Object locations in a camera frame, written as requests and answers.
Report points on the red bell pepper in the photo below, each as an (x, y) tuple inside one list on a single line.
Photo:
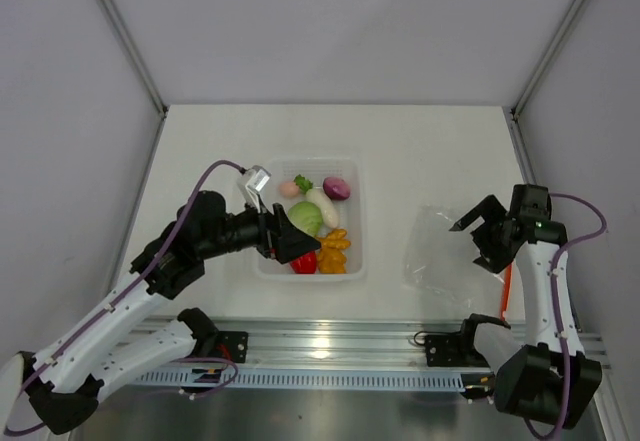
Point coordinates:
[(305, 265)]

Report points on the left aluminium frame post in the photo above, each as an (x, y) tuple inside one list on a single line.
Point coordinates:
[(129, 48)]

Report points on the white plastic basket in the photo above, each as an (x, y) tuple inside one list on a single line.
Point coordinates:
[(351, 212)]

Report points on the white radish with leaves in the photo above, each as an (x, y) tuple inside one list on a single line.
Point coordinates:
[(319, 198)]

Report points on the clear zip top bag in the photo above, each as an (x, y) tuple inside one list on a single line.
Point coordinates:
[(438, 266)]

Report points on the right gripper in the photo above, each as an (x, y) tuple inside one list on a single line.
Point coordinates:
[(497, 257)]

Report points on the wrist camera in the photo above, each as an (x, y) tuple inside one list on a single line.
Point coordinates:
[(251, 184), (530, 201)]

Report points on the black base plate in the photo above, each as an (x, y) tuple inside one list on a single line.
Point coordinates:
[(232, 345), (448, 349)]

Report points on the green cabbage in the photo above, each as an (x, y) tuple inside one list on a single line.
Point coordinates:
[(307, 217)]

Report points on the white slotted cable duct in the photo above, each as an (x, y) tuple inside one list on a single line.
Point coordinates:
[(199, 378)]

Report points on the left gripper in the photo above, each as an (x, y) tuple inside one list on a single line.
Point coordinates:
[(279, 238)]

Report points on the right aluminium frame post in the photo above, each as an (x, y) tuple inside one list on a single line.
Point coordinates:
[(560, 35)]

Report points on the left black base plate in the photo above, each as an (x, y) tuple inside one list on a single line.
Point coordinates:
[(232, 345)]

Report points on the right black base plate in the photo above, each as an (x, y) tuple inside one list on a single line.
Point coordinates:
[(448, 349)]

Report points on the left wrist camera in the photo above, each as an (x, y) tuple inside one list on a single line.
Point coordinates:
[(251, 184)]

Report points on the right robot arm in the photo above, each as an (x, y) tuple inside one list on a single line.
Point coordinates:
[(547, 380)]

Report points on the aluminium frame post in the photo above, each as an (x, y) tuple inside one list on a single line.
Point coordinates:
[(129, 48), (560, 35)]

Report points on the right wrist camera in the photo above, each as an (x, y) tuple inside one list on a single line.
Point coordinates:
[(530, 201)]

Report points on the aluminium mounting rail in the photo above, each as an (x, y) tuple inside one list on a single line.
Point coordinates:
[(338, 345)]

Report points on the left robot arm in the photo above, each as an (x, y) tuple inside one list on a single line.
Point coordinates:
[(67, 381)]

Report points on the purple onion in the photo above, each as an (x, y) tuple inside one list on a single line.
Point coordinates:
[(336, 188)]

